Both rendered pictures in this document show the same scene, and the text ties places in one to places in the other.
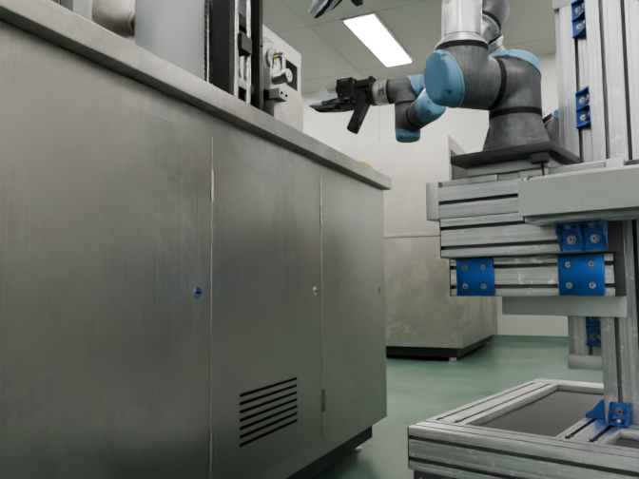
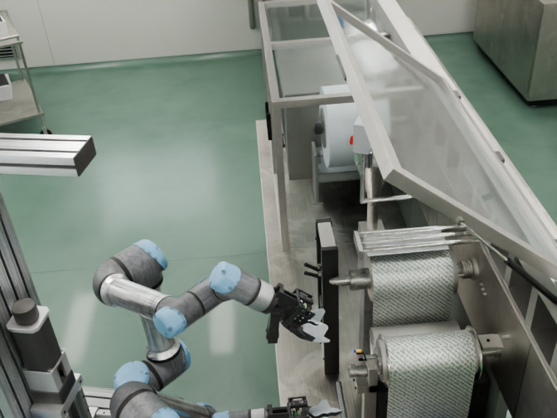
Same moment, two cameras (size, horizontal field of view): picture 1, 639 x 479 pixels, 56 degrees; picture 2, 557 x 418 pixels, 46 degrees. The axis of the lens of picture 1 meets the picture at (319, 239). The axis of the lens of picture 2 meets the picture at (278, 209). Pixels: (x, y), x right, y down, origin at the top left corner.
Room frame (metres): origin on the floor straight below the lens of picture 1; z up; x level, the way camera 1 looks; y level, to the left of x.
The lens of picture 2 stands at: (2.86, -0.63, 2.65)
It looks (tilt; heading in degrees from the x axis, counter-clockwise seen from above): 35 degrees down; 154
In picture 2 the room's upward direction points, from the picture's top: 4 degrees counter-clockwise
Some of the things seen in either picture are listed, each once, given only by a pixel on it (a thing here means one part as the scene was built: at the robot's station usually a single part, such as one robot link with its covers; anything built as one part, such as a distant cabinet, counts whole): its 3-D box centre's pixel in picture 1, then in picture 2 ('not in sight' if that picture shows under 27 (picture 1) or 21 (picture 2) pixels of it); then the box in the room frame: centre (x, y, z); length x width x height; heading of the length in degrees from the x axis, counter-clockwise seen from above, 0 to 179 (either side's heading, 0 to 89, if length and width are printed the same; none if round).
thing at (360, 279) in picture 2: not in sight; (359, 279); (1.61, 0.24, 1.33); 0.06 x 0.06 x 0.06; 65
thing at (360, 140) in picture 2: not in sight; (360, 134); (1.36, 0.41, 1.66); 0.07 x 0.07 x 0.10; 41
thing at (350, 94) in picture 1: (357, 94); (288, 417); (1.79, -0.12, 1.12); 0.12 x 0.08 x 0.09; 65
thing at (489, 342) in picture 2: not in sight; (490, 342); (1.98, 0.42, 1.28); 0.06 x 0.05 x 0.02; 65
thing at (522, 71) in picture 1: (511, 85); (135, 386); (1.33, -0.44, 0.98); 0.13 x 0.12 x 0.14; 108
